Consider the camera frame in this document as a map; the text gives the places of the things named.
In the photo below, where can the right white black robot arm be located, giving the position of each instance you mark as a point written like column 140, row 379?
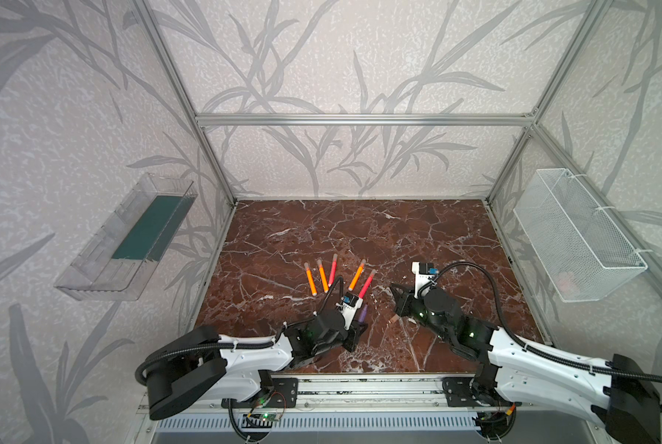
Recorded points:
column 610, row 394

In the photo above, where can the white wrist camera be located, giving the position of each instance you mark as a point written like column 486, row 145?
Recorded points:
column 424, row 275
column 350, row 304

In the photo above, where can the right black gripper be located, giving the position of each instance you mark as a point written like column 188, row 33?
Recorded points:
column 406, row 301

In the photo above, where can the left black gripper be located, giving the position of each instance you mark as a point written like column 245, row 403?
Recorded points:
column 352, row 331

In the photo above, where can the small green circuit board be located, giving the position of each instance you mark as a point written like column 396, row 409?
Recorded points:
column 262, row 420

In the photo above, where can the purple highlighter pen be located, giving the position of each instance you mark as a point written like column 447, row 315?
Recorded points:
column 362, row 313

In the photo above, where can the pink highlighter pair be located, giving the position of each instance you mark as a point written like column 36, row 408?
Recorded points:
column 333, row 271

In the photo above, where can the aluminium frame crossbar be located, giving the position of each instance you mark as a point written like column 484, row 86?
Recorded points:
column 442, row 120

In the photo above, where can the orange highlighter pair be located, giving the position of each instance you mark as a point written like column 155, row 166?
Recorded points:
column 323, row 277

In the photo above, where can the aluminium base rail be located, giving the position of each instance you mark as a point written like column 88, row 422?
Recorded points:
column 364, row 394

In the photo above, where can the clear plastic wall tray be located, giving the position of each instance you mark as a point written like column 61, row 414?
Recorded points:
column 119, row 260

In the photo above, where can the white wire mesh basket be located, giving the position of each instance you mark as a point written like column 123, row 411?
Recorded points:
column 585, row 254

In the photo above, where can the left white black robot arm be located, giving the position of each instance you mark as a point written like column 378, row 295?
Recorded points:
column 204, row 362

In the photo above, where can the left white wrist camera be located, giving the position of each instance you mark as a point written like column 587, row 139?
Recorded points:
column 350, row 304

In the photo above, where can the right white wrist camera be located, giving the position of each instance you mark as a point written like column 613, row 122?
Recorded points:
column 424, row 275

